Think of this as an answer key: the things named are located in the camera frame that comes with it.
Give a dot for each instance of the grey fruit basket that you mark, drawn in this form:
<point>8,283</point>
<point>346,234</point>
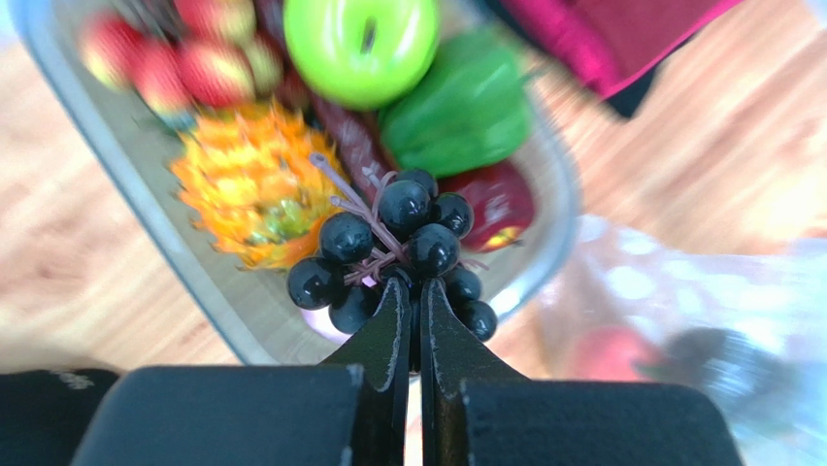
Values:
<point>251,310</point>

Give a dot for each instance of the black cap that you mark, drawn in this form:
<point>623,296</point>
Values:
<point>44,413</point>

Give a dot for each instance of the dark grape bunch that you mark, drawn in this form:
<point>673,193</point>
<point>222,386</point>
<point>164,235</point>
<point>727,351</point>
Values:
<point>411,232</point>

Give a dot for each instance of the red apple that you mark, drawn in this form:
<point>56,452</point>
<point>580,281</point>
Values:
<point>502,202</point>

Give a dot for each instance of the red folded cloth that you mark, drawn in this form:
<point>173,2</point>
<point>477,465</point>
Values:
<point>613,47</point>

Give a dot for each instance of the green bell pepper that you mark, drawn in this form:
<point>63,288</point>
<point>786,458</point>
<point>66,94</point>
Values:
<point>469,111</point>

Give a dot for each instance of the pink dragon fruit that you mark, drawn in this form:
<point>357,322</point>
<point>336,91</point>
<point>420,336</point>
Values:
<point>320,322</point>

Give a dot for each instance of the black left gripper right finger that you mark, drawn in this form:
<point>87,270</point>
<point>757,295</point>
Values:
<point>478,410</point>

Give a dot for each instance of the green apple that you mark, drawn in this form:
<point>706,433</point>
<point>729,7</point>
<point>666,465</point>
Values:
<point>361,55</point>

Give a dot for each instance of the clear polka dot zip bag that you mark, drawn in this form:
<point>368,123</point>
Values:
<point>617,275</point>

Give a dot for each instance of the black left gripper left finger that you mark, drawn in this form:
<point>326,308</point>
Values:
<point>349,409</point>

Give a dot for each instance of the small red lychee bunch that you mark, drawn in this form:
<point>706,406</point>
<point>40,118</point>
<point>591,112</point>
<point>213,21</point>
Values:
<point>178,55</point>

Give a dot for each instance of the orange bell pepper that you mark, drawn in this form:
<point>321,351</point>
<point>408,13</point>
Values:
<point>246,171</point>

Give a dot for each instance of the peach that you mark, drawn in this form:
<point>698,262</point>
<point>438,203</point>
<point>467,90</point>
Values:
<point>610,353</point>

